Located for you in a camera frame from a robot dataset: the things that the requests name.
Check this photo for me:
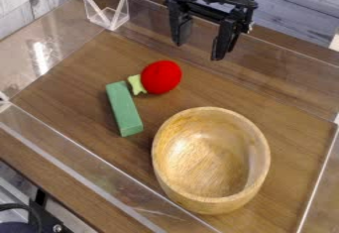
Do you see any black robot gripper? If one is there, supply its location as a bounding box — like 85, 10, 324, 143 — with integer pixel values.
168, 0, 257, 60

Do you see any red plush strawberry toy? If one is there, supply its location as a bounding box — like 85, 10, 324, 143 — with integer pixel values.
127, 60, 183, 95

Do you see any green rectangular block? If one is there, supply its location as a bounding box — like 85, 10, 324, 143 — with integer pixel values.
105, 81, 143, 137

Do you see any wooden bowl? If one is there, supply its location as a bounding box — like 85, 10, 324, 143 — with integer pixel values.
151, 107, 271, 215

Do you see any clear acrylic corner bracket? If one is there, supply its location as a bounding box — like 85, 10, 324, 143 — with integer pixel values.
84, 0, 129, 31

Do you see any black clamp with cable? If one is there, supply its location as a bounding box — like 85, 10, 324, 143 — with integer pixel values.
0, 192, 75, 233

